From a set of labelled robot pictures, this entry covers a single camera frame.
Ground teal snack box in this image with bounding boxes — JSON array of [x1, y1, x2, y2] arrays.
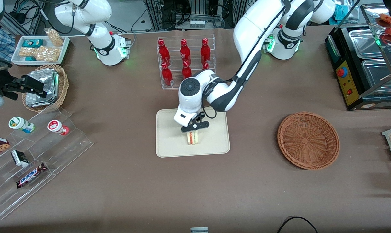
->
[[23, 39, 44, 48]]

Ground clear bag of nuts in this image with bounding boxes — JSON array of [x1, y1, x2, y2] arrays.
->
[[18, 47, 39, 58], [36, 46, 62, 62], [44, 28, 64, 47]]

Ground green lid yogurt cup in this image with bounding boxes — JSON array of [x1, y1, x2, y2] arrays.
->
[[8, 116, 35, 134]]

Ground clear acrylic bottle rack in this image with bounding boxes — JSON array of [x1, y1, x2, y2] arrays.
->
[[157, 34, 216, 90]]

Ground beige rectangular tray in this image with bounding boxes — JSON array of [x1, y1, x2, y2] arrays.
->
[[155, 108, 231, 158]]

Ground small black white carton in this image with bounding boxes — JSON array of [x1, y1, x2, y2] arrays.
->
[[11, 150, 30, 168]]

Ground metal equipment rack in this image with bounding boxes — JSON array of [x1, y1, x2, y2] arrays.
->
[[144, 0, 247, 30]]

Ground steel food pan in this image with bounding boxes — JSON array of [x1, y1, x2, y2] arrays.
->
[[348, 28, 383, 59], [362, 59, 391, 93]]

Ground light wicker basket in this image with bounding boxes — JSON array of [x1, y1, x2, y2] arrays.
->
[[22, 64, 69, 113]]

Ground round brown wicker basket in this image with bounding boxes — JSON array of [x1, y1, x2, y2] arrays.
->
[[277, 112, 340, 170]]

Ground Snickers chocolate bar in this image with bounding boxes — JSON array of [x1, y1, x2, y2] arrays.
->
[[16, 163, 48, 189]]

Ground white rectangular snack tray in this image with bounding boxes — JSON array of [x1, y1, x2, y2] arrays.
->
[[11, 35, 70, 66]]

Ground black cable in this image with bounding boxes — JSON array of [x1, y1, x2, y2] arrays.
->
[[277, 216, 318, 233]]

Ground foil wrapped packets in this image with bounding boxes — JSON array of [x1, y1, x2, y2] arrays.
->
[[25, 68, 59, 108]]

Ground red lid yogurt cup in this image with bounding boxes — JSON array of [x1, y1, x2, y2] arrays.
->
[[47, 120, 70, 136]]

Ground clear acrylic stepped shelf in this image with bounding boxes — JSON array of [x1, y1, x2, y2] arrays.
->
[[0, 108, 94, 220]]

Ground brown table cover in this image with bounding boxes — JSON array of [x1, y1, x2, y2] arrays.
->
[[0, 26, 391, 233]]

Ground blue plaid cloth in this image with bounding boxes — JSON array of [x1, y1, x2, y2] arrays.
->
[[0, 26, 16, 62]]

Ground black food warmer cabinet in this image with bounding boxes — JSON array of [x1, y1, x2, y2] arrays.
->
[[325, 3, 391, 111]]

